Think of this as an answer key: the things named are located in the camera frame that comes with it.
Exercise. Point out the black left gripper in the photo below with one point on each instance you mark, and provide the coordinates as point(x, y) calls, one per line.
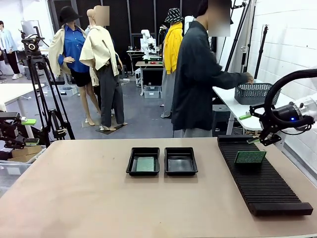
point(8, 131)

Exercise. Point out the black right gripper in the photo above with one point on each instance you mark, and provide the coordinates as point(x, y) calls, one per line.
point(284, 116)

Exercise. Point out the green perforated circuit board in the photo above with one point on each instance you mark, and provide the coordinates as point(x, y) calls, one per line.
point(145, 164)
point(250, 156)

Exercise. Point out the person's right forearm dark sleeve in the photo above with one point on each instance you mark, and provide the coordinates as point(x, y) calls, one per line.
point(230, 80)

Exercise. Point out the small white robot arm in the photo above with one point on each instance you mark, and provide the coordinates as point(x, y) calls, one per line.
point(146, 37)

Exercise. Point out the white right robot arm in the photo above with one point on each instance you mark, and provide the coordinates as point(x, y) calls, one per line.
point(309, 104)

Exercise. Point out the black ESD tray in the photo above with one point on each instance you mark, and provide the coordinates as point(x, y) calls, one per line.
point(180, 163)
point(132, 160)

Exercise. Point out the person's right hand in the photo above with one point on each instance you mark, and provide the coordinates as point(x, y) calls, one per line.
point(249, 78)

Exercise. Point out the brown cardboard box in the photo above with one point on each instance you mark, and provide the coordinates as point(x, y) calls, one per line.
point(24, 151)

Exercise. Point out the black stool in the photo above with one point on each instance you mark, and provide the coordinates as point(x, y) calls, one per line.
point(220, 116)

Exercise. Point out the grey woven plastic basket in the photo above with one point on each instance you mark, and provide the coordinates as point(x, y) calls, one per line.
point(252, 94)

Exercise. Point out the white side table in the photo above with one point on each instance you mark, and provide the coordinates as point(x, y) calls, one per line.
point(224, 95)

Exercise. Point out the large clear plastic crate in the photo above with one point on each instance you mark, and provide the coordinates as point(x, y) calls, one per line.
point(15, 171)

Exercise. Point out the white round-cornered table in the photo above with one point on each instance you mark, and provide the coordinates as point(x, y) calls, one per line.
point(15, 91)

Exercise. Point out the white storage box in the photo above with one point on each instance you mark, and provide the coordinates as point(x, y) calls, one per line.
point(69, 91)

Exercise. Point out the black slotted PCB rack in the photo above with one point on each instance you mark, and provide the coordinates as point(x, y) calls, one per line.
point(260, 188)

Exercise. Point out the person in dark shirt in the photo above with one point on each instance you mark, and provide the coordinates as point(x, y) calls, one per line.
point(193, 86)

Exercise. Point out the thin black pole stand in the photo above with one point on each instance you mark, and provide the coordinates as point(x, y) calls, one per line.
point(261, 52)

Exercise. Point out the black light stand tripod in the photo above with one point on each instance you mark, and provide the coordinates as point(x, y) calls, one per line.
point(244, 49)

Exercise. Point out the mannequin with blue shirt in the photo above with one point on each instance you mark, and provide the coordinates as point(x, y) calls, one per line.
point(73, 47)

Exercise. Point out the person in light blue shirt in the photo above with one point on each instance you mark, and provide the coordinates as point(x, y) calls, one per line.
point(7, 39)

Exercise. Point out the clear plastic storage bin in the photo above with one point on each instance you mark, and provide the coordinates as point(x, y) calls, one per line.
point(152, 93)

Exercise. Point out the mannequin with cream jacket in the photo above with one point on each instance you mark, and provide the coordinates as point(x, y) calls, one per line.
point(101, 47)

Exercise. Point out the mannequin with yellow hoodie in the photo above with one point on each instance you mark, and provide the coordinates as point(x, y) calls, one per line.
point(173, 47)

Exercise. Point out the desk with black monitor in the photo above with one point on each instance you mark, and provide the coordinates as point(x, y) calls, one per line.
point(148, 64)

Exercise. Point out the white back desk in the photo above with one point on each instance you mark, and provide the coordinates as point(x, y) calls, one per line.
point(135, 53)

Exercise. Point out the black camera tripod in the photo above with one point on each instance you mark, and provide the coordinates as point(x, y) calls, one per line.
point(55, 124)

